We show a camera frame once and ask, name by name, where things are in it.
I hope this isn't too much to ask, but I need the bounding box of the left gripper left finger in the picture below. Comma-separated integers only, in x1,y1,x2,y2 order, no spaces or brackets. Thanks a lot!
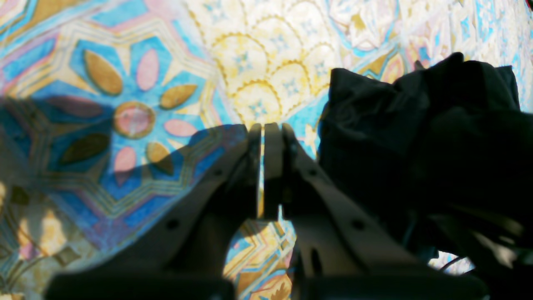
44,124,262,300

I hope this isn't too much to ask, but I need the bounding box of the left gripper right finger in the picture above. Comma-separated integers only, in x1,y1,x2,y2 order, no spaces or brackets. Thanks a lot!
263,123,488,300

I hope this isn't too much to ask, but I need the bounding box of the black t-shirt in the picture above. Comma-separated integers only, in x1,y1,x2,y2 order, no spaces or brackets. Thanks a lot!
316,52,533,300

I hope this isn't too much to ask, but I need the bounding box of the patterned tablecloth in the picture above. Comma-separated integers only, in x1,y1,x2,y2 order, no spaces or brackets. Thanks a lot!
1,0,532,300

